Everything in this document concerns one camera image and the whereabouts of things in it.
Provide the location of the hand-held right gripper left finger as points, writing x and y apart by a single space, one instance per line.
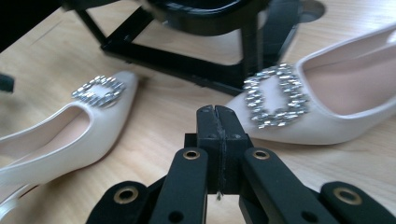
186 186

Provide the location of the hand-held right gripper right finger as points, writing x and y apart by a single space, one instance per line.
267 186

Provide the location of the white buckled high-heel shoe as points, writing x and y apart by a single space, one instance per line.
102 130
311 130

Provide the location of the red and black shoe rack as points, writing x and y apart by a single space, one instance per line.
174 60

